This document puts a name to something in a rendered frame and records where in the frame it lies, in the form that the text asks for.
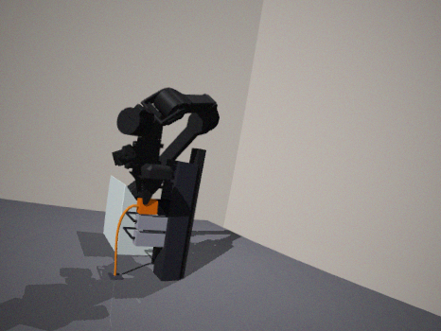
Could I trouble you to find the orange power cord with plug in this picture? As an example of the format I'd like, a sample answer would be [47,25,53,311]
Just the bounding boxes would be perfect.
[114,198,170,276]

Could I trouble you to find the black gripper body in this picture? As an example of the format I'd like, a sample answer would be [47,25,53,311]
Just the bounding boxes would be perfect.
[125,136,174,180]

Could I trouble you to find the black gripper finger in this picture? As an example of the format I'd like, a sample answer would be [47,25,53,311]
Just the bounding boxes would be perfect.
[129,172,142,198]
[137,176,162,204]

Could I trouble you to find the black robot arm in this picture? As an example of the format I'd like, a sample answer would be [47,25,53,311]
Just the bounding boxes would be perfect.
[112,87,220,166]

